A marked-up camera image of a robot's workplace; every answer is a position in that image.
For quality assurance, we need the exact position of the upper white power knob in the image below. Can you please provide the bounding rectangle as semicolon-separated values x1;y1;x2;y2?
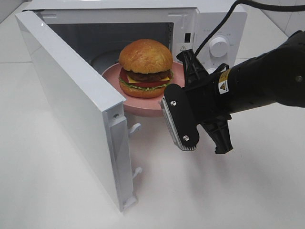
209;35;229;58

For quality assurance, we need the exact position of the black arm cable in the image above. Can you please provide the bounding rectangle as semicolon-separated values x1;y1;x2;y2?
193;0;305;58

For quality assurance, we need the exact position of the pink round plate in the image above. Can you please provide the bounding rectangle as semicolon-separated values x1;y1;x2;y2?
102;62;184;117

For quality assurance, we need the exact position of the white microwave door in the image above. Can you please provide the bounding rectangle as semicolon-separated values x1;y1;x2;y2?
16;11;137;211

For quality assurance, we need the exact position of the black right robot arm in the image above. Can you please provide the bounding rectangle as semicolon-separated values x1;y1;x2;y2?
170;31;305;154

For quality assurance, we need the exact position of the burger with sesame-free bun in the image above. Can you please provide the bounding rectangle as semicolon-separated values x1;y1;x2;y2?
119;39;173;98

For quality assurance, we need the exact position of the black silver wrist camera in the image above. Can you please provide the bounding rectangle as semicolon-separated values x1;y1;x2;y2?
160;84;199;151

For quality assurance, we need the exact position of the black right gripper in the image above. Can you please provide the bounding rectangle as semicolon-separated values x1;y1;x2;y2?
176;49;233;154

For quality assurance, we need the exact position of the lower white timer knob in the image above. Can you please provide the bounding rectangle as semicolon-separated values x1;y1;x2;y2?
207;68;216;74

